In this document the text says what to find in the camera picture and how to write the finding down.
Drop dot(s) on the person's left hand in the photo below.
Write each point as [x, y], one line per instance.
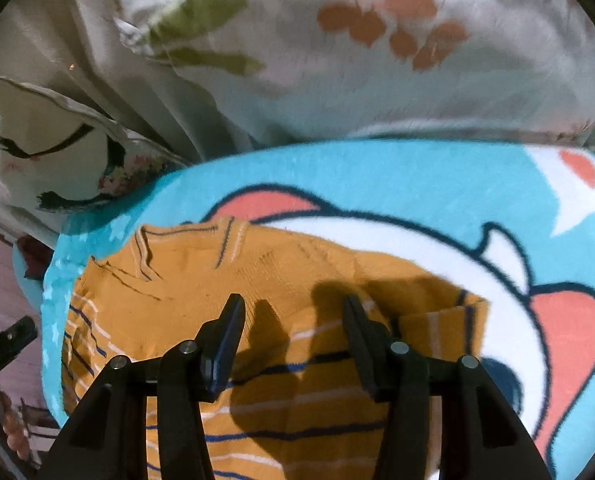
[15, 425]

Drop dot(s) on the white bird print pillow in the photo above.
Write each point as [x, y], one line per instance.
[42, 125]

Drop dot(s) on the white floral print pillow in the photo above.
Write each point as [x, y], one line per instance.
[327, 85]

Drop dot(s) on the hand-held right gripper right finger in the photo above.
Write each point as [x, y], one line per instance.
[365, 355]

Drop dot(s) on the blue cartoon print blanket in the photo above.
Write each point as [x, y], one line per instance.
[377, 175]

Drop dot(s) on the beige curtain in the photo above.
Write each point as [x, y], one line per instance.
[77, 35]

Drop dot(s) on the yellow striped knit sweater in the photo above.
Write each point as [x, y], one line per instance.
[187, 280]

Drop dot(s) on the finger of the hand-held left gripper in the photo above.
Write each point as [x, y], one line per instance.
[5, 345]

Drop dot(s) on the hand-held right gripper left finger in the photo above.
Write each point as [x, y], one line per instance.
[220, 355]

